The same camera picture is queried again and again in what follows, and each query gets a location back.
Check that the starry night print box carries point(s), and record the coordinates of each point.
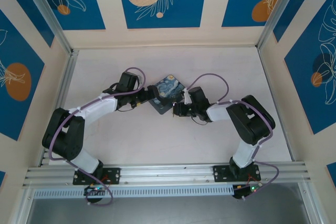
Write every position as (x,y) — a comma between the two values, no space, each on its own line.
(168,87)

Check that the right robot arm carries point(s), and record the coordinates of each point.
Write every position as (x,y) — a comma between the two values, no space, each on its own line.
(220,112)

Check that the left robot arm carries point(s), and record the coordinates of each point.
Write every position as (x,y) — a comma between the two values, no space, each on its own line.
(97,107)

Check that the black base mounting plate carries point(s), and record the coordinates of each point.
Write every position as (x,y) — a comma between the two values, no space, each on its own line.
(115,175)
(219,172)

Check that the grey metal sheet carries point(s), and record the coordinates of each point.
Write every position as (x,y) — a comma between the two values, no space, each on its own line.
(168,211)

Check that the small circuit board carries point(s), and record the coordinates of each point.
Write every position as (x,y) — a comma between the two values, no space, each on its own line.
(246,191)
(95,189)

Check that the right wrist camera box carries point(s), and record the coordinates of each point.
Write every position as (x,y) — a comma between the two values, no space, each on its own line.
(186,96)

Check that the aluminium table edge rail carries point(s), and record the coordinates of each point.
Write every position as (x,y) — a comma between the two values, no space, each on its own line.
(65,82)
(263,64)

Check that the wide aluminium extrusion rail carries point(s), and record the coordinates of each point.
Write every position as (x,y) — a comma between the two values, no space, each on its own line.
(168,172)

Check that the aluminium frame post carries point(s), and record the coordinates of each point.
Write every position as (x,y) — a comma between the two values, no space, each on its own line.
(48,11)
(276,11)

